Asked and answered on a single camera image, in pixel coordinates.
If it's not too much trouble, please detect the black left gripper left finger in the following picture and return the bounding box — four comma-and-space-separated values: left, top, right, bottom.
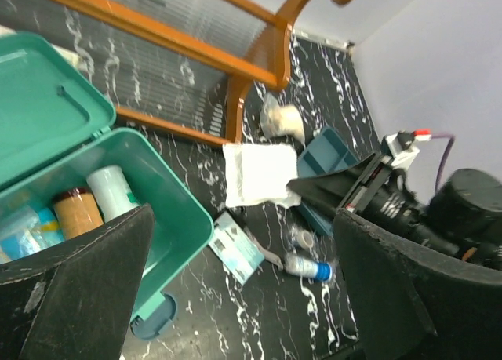
1, 204, 155, 359

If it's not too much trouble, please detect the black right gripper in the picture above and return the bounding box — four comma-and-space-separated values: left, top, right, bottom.
286, 162, 431, 238

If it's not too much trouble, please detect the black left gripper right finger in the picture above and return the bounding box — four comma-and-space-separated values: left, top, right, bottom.
333, 209, 501, 359

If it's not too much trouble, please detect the white gauze packet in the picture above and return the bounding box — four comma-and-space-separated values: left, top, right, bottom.
222, 144, 301, 209

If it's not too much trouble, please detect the blue white small bottle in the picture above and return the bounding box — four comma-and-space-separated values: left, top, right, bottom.
284, 253, 333, 282

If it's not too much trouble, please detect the bag of cotton balls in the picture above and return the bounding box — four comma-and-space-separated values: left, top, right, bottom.
260, 93, 305, 144

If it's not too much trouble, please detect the blue white wipes packet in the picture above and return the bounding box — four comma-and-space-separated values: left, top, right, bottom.
1, 206, 65, 264

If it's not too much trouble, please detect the brown orange-capped medicine bottle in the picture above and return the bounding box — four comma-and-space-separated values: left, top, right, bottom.
52, 187, 104, 240

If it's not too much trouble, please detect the blue face mask packet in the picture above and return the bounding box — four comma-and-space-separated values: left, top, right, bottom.
209, 211, 264, 285

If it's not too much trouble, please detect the clear green-banded bottle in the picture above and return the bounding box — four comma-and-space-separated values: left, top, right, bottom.
86, 165, 139, 222

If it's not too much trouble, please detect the teal medicine kit box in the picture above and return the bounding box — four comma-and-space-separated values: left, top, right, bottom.
1, 32, 213, 340

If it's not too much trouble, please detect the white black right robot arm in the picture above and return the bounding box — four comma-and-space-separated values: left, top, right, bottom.
287, 153, 501, 270

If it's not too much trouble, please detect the dark blue divided tray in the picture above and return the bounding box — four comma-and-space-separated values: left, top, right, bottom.
297, 126, 359, 237

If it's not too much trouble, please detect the clear tape roll bag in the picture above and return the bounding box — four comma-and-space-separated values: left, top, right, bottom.
288, 225, 316, 252

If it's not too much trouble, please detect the orange wooden shelf rack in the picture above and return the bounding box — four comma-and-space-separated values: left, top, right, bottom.
50, 0, 353, 147

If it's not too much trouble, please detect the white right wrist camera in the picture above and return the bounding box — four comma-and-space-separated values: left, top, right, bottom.
380, 129, 432, 171

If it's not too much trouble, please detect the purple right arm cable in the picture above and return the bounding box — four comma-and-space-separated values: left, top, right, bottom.
427, 131, 457, 195

